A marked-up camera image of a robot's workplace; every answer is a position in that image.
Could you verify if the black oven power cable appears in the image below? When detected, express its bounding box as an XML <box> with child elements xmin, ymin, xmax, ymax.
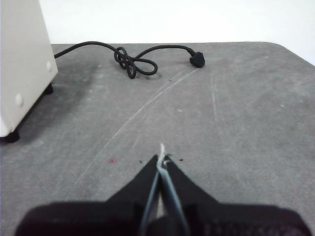
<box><xmin>53</xmin><ymin>41</ymin><xmax>206</xmax><ymax>80</ymax></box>

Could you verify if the cream Toshiba toaster oven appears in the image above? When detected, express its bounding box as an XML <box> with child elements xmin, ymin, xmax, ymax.
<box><xmin>0</xmin><ymin>0</ymin><xmax>59</xmax><ymax>144</ymax></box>

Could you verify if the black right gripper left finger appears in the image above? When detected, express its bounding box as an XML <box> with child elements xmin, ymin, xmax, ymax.
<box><xmin>14</xmin><ymin>154</ymin><xmax>160</xmax><ymax>236</ymax></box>

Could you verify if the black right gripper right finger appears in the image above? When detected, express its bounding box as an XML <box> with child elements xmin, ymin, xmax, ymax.
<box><xmin>157</xmin><ymin>143</ymin><xmax>314</xmax><ymax>236</ymax></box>

